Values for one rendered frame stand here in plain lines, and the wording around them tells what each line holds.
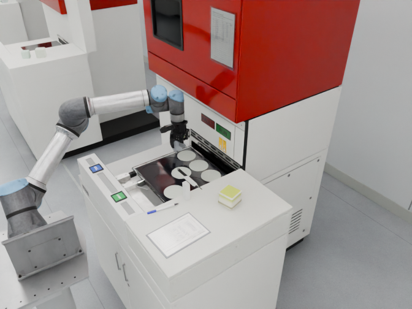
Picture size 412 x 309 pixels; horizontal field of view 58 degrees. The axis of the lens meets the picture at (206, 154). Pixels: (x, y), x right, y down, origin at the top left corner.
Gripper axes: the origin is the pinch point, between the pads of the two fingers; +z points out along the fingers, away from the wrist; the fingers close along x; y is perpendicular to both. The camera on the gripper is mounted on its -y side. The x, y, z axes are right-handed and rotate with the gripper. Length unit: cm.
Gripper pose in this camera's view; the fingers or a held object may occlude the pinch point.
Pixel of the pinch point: (175, 150)
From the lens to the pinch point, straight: 204.0
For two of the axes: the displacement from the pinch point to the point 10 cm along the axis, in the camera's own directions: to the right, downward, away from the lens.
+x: 4.5, -5.0, 7.4
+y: 8.9, 2.5, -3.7
